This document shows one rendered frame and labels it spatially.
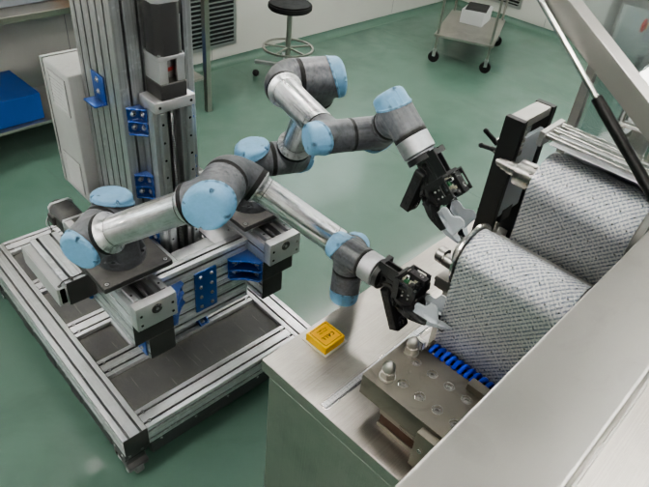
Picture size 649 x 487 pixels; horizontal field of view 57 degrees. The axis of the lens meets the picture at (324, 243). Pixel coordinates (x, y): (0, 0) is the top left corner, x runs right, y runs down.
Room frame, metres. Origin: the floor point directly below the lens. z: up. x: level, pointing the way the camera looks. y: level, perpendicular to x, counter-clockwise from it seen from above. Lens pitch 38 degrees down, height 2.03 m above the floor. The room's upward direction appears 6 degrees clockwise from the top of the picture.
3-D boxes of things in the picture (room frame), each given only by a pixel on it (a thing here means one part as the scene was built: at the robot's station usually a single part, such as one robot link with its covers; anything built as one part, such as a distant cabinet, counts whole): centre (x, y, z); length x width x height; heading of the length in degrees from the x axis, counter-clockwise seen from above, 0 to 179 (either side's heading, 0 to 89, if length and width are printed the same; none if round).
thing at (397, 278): (1.04, -0.18, 1.12); 0.12 x 0.08 x 0.09; 49
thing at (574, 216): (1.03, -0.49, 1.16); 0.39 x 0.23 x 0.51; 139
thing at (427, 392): (0.77, -0.32, 1.00); 0.40 x 0.16 x 0.06; 49
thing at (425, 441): (0.69, -0.27, 0.97); 0.10 x 0.03 x 0.11; 49
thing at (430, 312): (0.96, -0.25, 1.11); 0.09 x 0.03 x 0.06; 48
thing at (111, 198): (1.37, 0.61, 0.98); 0.13 x 0.12 x 0.14; 172
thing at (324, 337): (1.05, -0.03, 0.91); 0.07 x 0.07 x 0.02; 49
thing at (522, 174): (1.22, -0.45, 1.34); 0.06 x 0.06 x 0.06; 49
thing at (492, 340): (0.89, -0.36, 1.13); 0.23 x 0.01 x 0.18; 49
